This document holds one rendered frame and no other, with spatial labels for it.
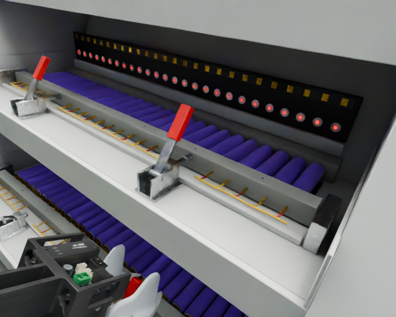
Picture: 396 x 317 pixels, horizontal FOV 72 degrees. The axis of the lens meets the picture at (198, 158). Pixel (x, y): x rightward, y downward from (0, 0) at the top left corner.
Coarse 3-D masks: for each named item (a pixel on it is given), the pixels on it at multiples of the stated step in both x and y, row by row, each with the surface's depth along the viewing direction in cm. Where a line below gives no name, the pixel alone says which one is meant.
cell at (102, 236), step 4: (116, 224) 45; (120, 224) 45; (112, 228) 44; (116, 228) 45; (120, 228) 45; (124, 228) 46; (104, 232) 44; (108, 232) 44; (112, 232) 44; (116, 232) 44; (120, 232) 45; (96, 236) 43; (100, 236) 43; (104, 236) 43; (108, 236) 43; (112, 236) 44; (100, 240) 43; (104, 240) 43; (108, 240) 43
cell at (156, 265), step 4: (164, 256) 40; (156, 260) 40; (160, 260) 40; (164, 260) 40; (168, 260) 40; (172, 260) 41; (152, 264) 39; (156, 264) 39; (160, 264) 39; (164, 264) 40; (168, 264) 40; (148, 268) 39; (152, 268) 38; (156, 268) 39; (160, 268) 39; (164, 268) 40; (144, 272) 38; (148, 272) 38; (152, 272) 38; (160, 272) 39; (144, 276) 37
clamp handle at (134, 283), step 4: (136, 276) 31; (132, 280) 30; (136, 280) 30; (140, 280) 31; (132, 284) 30; (136, 284) 30; (140, 284) 30; (128, 288) 30; (132, 288) 30; (136, 288) 30; (128, 292) 30; (132, 292) 30; (124, 296) 30; (128, 296) 30
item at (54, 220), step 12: (0, 180) 54; (12, 180) 53; (12, 192) 52; (24, 192) 50; (12, 204) 49; (24, 204) 50; (36, 204) 47; (48, 216) 45; (60, 216) 45; (36, 228) 44; (48, 228) 44; (60, 228) 43; (72, 228) 43; (156, 312) 33; (168, 312) 33
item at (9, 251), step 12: (0, 156) 56; (12, 156) 58; (24, 156) 60; (0, 168) 55; (12, 168) 57; (24, 168) 60; (0, 204) 50; (0, 216) 47; (36, 216) 48; (0, 240) 43; (12, 240) 43; (24, 240) 43; (60, 240) 44; (0, 252) 42; (12, 252) 41; (12, 264) 39; (120, 300) 36
